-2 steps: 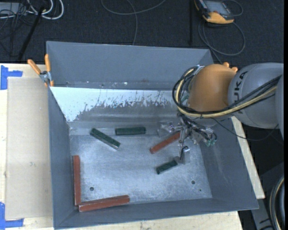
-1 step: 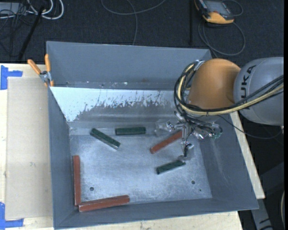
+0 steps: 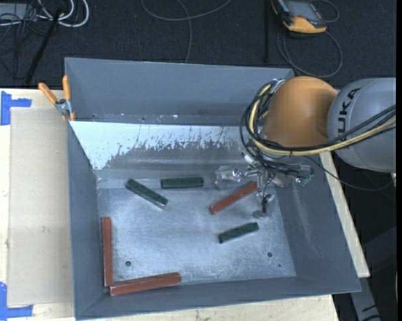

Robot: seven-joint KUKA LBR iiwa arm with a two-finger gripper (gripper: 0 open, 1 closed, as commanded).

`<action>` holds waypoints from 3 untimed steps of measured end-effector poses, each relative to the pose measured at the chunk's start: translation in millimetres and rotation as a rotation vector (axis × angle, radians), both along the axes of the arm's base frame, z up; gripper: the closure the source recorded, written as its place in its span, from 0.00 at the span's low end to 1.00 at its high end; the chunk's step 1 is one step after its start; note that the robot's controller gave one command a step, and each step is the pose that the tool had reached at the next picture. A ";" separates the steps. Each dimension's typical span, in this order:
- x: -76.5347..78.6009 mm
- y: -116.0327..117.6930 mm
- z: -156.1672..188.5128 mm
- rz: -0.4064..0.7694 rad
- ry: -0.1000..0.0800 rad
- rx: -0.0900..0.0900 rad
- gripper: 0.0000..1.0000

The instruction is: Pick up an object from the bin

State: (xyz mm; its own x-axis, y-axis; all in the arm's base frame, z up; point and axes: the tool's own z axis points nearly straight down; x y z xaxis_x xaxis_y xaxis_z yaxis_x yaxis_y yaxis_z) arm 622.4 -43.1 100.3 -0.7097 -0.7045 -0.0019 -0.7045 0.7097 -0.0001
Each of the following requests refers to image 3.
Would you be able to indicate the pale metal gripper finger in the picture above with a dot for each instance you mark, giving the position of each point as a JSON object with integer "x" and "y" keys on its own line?
{"x": 228, "y": 183}
{"x": 232, "y": 172}

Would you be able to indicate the red-brown flat block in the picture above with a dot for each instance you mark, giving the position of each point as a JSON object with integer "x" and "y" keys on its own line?
{"x": 233, "y": 198}
{"x": 107, "y": 251}
{"x": 145, "y": 284}

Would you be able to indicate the dark green flat block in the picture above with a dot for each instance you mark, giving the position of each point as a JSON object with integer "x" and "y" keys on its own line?
{"x": 146, "y": 194}
{"x": 182, "y": 183}
{"x": 238, "y": 232}

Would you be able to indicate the grey metal bin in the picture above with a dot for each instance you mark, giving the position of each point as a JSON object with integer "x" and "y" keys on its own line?
{"x": 194, "y": 232}

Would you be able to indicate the black cylinder on white bracket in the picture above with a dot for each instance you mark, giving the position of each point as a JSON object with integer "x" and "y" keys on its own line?
{"x": 264, "y": 206}

